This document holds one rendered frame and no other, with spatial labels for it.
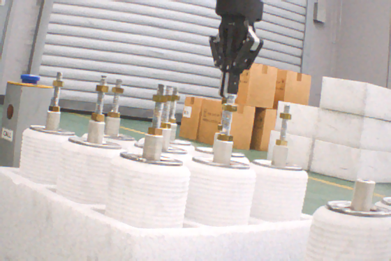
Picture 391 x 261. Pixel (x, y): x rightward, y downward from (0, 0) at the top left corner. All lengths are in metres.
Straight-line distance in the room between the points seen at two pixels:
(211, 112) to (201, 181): 4.09
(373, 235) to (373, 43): 7.20
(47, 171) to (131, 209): 0.22
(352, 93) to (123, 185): 3.01
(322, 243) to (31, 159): 0.52
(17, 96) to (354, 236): 0.72
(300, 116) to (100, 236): 3.36
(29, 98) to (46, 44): 5.16
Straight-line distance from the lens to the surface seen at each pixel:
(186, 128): 5.26
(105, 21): 6.53
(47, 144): 0.99
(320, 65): 8.10
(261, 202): 0.98
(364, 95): 3.69
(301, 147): 4.04
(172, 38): 6.87
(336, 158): 3.81
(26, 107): 1.16
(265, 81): 5.00
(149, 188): 0.80
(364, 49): 7.88
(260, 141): 5.04
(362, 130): 3.70
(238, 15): 1.07
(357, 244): 0.61
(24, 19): 6.29
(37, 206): 0.92
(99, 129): 0.93
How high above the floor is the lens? 0.34
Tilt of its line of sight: 3 degrees down
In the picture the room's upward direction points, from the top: 8 degrees clockwise
